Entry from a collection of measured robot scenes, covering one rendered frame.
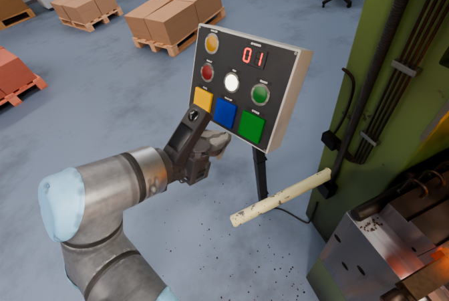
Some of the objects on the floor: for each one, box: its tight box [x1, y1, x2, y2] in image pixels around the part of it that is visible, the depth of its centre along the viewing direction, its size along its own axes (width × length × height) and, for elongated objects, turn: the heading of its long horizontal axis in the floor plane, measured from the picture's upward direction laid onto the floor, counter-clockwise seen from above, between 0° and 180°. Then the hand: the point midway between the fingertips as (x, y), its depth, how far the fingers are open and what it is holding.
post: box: [252, 146, 267, 202], centre depth 109 cm, size 4×4×108 cm
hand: (227, 133), depth 56 cm, fingers closed
